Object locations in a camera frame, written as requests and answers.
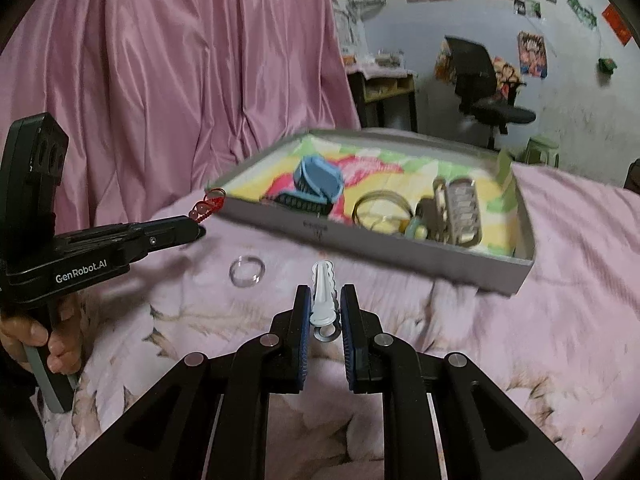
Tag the green wall photo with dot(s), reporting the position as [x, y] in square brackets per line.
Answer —
[582, 11]

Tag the green hanging pouch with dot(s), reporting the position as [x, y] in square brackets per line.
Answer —
[607, 65]

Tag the white hair clip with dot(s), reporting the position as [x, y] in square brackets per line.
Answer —
[322, 300]

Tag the green plastic stool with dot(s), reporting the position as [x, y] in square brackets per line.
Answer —
[542, 145]

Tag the grey cardboard box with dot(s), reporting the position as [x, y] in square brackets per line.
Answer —
[400, 260]

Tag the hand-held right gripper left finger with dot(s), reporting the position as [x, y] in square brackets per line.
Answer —
[300, 340]

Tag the clear plastic bangle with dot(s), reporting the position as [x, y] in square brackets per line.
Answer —
[232, 272]

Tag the colourful printed cloth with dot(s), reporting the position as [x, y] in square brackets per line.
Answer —
[365, 165]

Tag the pink floral bed sheet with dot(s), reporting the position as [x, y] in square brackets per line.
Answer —
[500, 340]

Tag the clear wall shelf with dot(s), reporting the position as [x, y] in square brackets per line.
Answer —
[365, 6]

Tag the person's left hand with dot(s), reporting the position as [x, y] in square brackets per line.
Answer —
[67, 340]

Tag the black office chair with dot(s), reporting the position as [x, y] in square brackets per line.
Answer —
[470, 75]

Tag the red paper wall decoration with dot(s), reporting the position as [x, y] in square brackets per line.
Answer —
[617, 22]

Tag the yellow cartoon wall poster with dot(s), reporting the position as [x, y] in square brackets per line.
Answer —
[442, 62]

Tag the pink satin curtain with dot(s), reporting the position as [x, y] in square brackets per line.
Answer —
[175, 85]

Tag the wooden desk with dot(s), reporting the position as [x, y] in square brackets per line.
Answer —
[385, 85]

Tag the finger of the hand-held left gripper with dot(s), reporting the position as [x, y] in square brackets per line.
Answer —
[165, 227]
[165, 244]

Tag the gold bangle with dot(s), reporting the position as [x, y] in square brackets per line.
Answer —
[381, 193]

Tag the blue wrist watch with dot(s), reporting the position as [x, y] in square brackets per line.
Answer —
[320, 177]

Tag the orange cartoon wall poster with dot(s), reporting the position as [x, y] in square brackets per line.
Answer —
[505, 72]

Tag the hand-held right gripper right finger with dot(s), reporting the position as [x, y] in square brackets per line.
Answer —
[355, 340]

